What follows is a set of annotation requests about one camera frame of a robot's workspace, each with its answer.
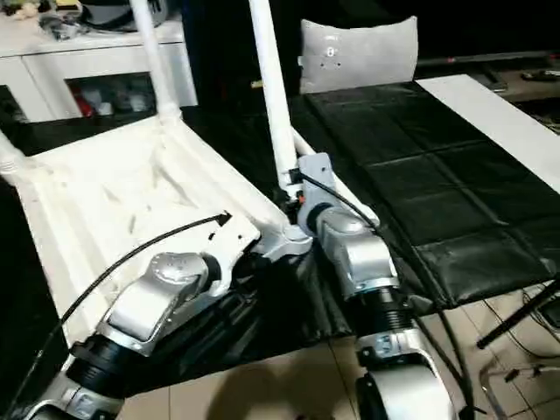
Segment white plastic table top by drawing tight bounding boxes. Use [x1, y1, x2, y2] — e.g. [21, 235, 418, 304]
[10, 117, 314, 351]

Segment white plastic table leg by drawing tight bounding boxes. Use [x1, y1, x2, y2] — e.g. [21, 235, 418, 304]
[248, 0, 314, 237]
[129, 0, 183, 126]
[0, 130, 23, 176]
[291, 133, 381, 231]

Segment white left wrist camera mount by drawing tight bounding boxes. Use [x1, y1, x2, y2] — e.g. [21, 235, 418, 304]
[199, 213, 262, 298]

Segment grey cushion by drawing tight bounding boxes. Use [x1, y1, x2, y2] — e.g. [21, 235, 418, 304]
[298, 15, 419, 95]

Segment dark tangled small object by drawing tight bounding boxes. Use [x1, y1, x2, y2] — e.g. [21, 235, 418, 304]
[38, 12, 82, 43]

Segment black work mat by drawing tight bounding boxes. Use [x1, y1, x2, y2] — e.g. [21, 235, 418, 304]
[0, 80, 560, 395]

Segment white cabinet with glass doors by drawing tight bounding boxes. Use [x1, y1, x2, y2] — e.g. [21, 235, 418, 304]
[0, 19, 198, 123]

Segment thin floor cables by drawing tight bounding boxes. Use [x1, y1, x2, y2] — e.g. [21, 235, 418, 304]
[480, 283, 560, 395]

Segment black tripod leg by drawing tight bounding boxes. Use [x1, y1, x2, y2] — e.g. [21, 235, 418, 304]
[475, 273, 560, 350]

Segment black box with yellow label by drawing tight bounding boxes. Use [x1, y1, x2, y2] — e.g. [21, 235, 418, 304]
[181, 0, 307, 115]

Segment grey rounded device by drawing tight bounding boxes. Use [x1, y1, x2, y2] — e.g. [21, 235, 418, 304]
[82, 0, 170, 32]

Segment white flat board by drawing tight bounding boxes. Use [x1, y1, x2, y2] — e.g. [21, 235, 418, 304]
[415, 73, 560, 196]

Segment chrome metal frame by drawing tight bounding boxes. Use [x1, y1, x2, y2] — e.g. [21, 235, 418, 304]
[479, 360, 560, 420]

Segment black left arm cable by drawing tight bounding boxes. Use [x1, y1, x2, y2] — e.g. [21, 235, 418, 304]
[0, 212, 233, 417]

